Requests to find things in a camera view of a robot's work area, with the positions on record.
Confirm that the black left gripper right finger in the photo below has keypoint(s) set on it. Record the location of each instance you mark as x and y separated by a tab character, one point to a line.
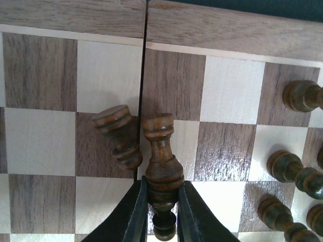
196	222

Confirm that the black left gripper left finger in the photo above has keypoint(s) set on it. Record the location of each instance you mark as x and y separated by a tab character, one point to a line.
128	221

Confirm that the dark bishop piece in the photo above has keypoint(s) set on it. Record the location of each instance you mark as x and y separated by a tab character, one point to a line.
164	174

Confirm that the dark pawn lying piece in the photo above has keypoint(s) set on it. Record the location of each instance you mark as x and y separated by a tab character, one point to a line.
120	126

